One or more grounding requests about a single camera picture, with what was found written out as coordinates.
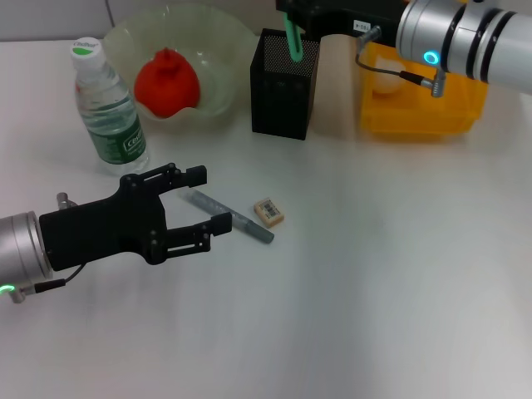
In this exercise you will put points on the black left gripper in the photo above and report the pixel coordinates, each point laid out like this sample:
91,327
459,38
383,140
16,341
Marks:
104,228

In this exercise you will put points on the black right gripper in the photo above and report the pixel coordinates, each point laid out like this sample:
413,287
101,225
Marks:
357,12

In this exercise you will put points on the green utility knife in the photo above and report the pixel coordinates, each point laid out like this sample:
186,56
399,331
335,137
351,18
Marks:
294,41

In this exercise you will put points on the white paper ball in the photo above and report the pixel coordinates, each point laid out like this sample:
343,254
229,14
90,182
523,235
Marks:
388,77

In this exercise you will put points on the clear water bottle green label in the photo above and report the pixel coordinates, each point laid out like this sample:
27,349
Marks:
112,124

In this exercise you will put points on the red-orange toy orange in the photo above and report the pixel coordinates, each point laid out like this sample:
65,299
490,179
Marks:
166,87

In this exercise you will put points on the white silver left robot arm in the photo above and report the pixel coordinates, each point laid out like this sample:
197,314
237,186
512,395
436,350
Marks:
18,245

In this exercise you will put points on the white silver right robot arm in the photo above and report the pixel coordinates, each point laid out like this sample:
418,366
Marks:
478,37

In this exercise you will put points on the grey marker pen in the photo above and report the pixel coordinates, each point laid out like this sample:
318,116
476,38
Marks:
249,226

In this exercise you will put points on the beige eraser with barcode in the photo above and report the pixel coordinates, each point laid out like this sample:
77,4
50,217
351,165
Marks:
269,213

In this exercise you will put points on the translucent wavy fruit plate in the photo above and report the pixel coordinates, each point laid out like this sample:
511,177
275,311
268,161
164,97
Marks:
224,54

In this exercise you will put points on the black mesh pen holder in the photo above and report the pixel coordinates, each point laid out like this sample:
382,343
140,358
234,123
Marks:
282,99

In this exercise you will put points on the yellow plastic storage bin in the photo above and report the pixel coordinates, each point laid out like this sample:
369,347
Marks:
420,112

